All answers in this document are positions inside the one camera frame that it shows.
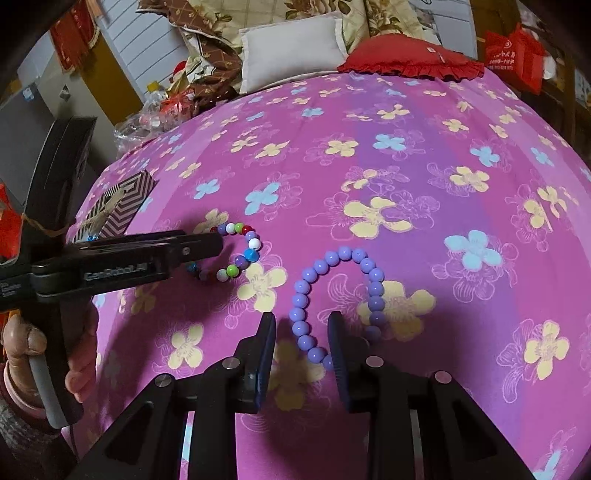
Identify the beige floral quilt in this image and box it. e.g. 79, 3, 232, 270
136, 0, 423, 108

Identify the clear plastic bag of items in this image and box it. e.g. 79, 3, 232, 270
113, 89, 194, 157

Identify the grey white small pillow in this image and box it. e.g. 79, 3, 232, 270
239, 13, 348, 94

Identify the pink floral bed sheet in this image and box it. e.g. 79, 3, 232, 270
74, 73, 590, 479

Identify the striped white jewelry tray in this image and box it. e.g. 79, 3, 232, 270
72, 170, 157, 243

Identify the multicolour bead bracelet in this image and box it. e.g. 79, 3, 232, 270
184, 221, 264, 283

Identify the red frilled cushion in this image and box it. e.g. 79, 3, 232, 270
338, 34, 485, 82

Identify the purple bead bracelet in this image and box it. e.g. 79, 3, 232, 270
288, 246, 388, 372

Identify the red shopping bag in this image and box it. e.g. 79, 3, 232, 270
485, 23, 546, 95

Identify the person's left hand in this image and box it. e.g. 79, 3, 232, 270
1, 303, 99, 406

